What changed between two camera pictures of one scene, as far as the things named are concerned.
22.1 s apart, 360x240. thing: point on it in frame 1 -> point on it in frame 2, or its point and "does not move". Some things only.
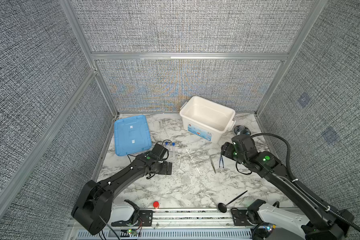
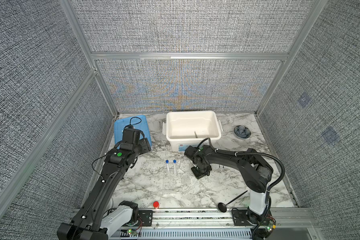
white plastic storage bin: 205,118 -> 185,128
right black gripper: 227,149 -> 199,176
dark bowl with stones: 238,128 does not move
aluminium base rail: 185,219 does not move
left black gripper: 165,170 -> 145,145
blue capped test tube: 173,144 -> 174,161
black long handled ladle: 222,207 does not move
